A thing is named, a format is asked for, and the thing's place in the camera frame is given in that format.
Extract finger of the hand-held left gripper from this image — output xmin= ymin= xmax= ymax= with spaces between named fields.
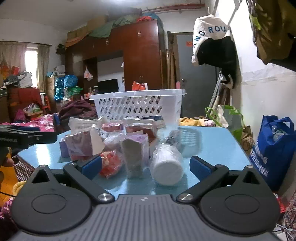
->
xmin=28 ymin=133 xmax=58 ymax=146
xmin=0 ymin=126 xmax=41 ymax=132

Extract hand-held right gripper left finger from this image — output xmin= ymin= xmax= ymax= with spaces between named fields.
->
xmin=29 ymin=155 xmax=115 ymax=205

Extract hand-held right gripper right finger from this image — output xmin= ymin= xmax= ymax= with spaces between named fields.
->
xmin=176 ymin=156 xmax=266 ymax=205

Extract red packet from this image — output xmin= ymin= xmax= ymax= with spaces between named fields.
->
xmin=99 ymin=150 xmax=123 ymax=179

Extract small purple box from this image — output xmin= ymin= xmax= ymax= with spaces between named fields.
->
xmin=59 ymin=138 xmax=70 ymax=158

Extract pink box with white paper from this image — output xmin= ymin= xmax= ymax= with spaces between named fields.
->
xmin=65 ymin=130 xmax=105 ymax=161

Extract white bottle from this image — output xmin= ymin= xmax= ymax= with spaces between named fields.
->
xmin=149 ymin=143 xmax=185 ymax=186

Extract white packet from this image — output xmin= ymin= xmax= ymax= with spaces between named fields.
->
xmin=69 ymin=117 xmax=102 ymax=135

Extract dark item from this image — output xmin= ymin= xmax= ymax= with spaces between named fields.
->
xmin=162 ymin=130 xmax=184 ymax=150

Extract small red box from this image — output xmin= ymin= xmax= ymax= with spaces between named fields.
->
xmin=102 ymin=123 xmax=124 ymax=133

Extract purple grey box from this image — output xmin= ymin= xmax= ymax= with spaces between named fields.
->
xmin=120 ymin=134 xmax=150 ymax=178

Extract blue and white box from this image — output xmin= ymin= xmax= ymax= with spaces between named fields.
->
xmin=141 ymin=116 xmax=166 ymax=128

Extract white plastic basket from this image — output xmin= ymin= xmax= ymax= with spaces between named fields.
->
xmin=90 ymin=89 xmax=187 ymax=127

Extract pink floral blanket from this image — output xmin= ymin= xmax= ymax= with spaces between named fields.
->
xmin=14 ymin=113 xmax=61 ymax=132

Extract checkered cloth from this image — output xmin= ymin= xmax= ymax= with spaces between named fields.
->
xmin=14 ymin=160 xmax=35 ymax=184

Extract red cloth covered furniture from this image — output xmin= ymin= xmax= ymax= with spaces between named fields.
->
xmin=8 ymin=87 xmax=43 ymax=116

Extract dark red clothes pile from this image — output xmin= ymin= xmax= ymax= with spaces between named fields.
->
xmin=58 ymin=100 xmax=98 ymax=121

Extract yellow blanket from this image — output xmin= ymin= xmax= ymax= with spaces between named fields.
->
xmin=179 ymin=117 xmax=206 ymax=127

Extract blue plastic bag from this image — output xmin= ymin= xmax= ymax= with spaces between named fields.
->
xmin=63 ymin=75 xmax=78 ymax=88
xmin=55 ymin=77 xmax=65 ymax=101

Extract brown paper bag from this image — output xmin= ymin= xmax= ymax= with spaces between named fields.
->
xmin=240 ymin=125 xmax=255 ymax=156

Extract green white shopping bag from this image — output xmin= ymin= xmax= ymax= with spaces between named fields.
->
xmin=205 ymin=105 xmax=245 ymax=142

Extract patterned curtain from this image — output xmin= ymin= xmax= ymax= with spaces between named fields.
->
xmin=37 ymin=44 xmax=50 ymax=93

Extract blue tote bag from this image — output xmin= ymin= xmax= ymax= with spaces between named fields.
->
xmin=248 ymin=115 xmax=296 ymax=192

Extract metal crutches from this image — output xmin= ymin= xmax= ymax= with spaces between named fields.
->
xmin=209 ymin=72 xmax=229 ymax=116

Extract grey door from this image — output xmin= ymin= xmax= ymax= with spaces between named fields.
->
xmin=176 ymin=32 xmax=223 ymax=118

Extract black television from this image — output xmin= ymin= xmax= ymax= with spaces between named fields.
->
xmin=97 ymin=79 xmax=119 ymax=93

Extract water bottle in tote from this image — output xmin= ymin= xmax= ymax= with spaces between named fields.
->
xmin=272 ymin=126 xmax=287 ymax=142

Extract red white plastic bag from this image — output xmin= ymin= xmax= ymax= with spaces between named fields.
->
xmin=132 ymin=81 xmax=149 ymax=91

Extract cardboard box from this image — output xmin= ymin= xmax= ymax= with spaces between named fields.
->
xmin=67 ymin=24 xmax=89 ymax=41

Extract black hanging garment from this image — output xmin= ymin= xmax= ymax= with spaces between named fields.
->
xmin=198 ymin=37 xmax=238 ymax=89

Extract green cloth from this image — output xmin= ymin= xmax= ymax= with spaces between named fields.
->
xmin=88 ymin=14 xmax=140 ymax=39

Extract brown wooden wardrobe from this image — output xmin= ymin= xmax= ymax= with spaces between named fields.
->
xmin=65 ymin=19 xmax=168 ymax=93

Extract olive hanging bag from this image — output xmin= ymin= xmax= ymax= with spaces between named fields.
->
xmin=246 ymin=0 xmax=296 ymax=66

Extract red ceiling pipe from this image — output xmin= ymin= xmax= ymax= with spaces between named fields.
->
xmin=142 ymin=3 xmax=206 ymax=12

